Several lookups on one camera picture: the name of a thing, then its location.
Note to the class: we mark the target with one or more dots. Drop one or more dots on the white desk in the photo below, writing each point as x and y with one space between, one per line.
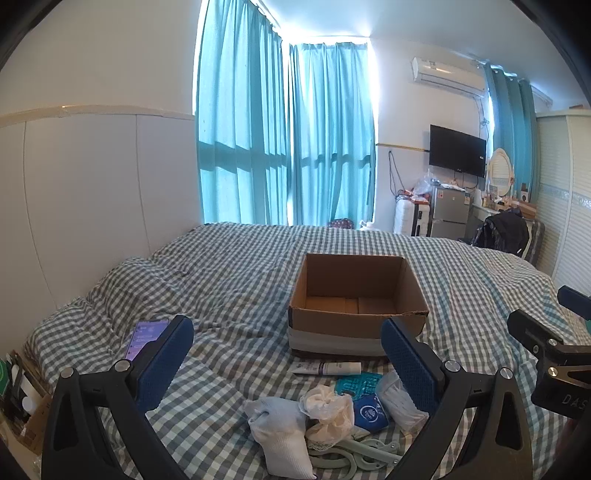
478 221

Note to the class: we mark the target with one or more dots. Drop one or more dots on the blue round-logo packet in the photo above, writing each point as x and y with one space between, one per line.
369 413

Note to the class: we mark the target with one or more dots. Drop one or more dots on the white air conditioner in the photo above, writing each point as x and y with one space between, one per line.
445 74

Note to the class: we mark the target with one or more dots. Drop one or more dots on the white purple cream tube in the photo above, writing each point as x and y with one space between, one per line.
323 368

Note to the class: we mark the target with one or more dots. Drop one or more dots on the white face mask packet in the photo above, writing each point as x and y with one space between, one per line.
401 410

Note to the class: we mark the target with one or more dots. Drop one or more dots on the smartphone with lit screen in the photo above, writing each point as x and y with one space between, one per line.
143 339

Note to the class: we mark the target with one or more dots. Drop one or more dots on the black bag on chair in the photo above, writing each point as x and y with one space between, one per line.
505 233

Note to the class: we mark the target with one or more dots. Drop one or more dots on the grey white checked duvet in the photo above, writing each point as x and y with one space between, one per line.
231 286

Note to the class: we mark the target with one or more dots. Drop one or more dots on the white suitcase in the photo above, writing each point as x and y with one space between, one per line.
408 217

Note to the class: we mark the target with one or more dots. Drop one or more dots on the white wardrobe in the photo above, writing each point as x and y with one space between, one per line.
565 198

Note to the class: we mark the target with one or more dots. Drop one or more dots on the narrow teal curtain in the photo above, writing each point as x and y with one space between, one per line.
508 129

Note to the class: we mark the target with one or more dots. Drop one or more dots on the oval white framed mirror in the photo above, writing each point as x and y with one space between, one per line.
500 168

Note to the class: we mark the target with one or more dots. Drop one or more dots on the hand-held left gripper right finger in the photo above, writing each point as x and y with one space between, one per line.
408 364

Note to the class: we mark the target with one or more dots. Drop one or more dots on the light blue white sock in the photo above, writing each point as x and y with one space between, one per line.
279 438

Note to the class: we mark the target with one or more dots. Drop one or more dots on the red dotted bag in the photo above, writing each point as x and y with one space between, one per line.
341 224

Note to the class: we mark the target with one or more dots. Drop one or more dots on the bedside cardboard box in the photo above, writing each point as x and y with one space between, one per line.
32 415

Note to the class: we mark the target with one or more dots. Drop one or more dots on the cream plastic bag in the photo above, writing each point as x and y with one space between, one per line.
328 410

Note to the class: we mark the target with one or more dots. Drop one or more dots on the clear plastic bag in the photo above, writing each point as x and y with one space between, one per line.
424 184

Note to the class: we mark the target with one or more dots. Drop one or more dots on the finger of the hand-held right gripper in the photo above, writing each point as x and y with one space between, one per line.
535 330
575 300

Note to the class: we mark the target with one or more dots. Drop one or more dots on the small silver fridge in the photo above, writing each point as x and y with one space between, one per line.
450 212

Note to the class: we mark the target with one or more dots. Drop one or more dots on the white padded headboard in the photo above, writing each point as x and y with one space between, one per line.
83 198

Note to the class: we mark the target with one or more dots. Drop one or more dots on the wooden wall strip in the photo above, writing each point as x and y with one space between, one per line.
401 147

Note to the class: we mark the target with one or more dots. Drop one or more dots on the pale green plastic hanger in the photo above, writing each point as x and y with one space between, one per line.
341 468
364 448

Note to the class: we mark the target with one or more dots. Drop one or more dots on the wide teal curtain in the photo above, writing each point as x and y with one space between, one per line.
240 129

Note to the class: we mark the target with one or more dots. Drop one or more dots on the black wall television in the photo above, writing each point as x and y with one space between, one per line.
457 150

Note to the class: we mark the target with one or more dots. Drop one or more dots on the teal blister pack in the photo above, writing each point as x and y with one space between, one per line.
358 384

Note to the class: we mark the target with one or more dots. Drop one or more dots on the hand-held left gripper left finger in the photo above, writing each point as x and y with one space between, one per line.
166 360

